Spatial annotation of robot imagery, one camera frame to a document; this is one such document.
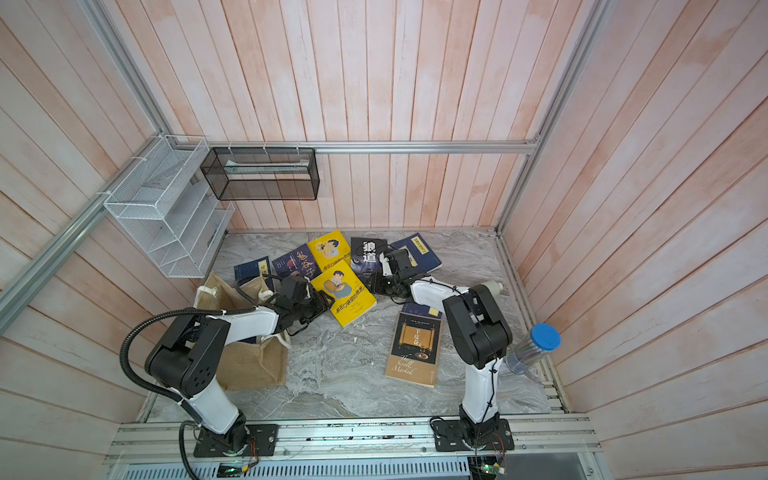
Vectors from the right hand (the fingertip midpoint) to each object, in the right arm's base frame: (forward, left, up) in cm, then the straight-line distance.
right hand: (369, 283), depth 98 cm
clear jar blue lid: (-26, -42, +4) cm, 50 cm away
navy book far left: (+9, +43, -3) cm, 44 cm away
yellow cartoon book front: (-4, +6, -3) cm, 8 cm away
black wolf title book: (+12, +2, -2) cm, 13 cm away
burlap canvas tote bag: (-31, +28, +9) cm, 43 cm away
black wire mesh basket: (+34, +39, +20) cm, 56 cm away
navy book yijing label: (-7, -15, -5) cm, 17 cm away
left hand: (-8, +12, -3) cm, 15 cm away
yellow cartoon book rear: (+17, +16, -3) cm, 24 cm away
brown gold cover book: (-20, -15, -4) cm, 25 cm away
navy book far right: (+15, -19, -5) cm, 25 cm away
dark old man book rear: (+11, +26, -2) cm, 29 cm away
